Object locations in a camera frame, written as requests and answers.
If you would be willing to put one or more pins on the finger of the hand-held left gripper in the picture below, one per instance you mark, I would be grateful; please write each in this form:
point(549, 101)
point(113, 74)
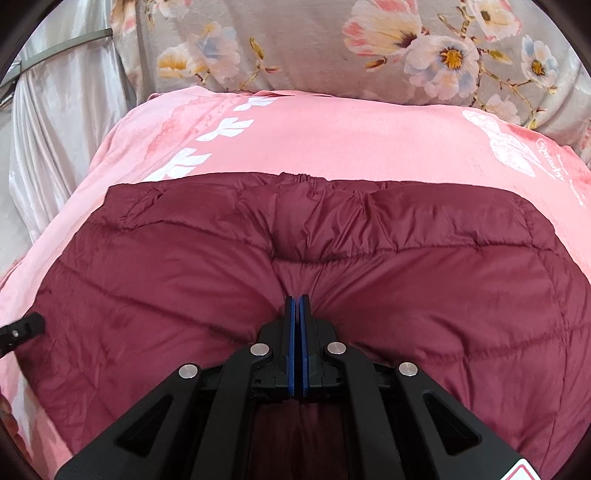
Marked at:
point(23, 331)

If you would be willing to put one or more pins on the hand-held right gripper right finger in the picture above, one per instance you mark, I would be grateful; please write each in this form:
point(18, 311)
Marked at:
point(304, 332)

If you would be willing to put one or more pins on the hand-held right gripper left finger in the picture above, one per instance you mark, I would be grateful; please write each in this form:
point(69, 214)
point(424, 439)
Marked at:
point(290, 332)

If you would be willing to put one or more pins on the maroon puffer jacket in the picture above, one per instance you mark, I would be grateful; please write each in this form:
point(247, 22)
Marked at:
point(415, 277)

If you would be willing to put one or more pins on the pink fleece blanket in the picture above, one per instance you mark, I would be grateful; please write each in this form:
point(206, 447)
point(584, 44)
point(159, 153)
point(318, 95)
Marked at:
point(360, 138)

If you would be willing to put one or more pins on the white satin curtain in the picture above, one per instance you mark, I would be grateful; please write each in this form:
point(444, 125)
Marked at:
point(60, 120)

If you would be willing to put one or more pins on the grey metal bar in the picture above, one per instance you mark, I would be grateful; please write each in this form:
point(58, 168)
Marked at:
point(69, 46)

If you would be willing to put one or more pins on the grey floral blanket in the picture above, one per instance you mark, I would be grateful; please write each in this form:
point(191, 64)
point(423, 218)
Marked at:
point(300, 41)

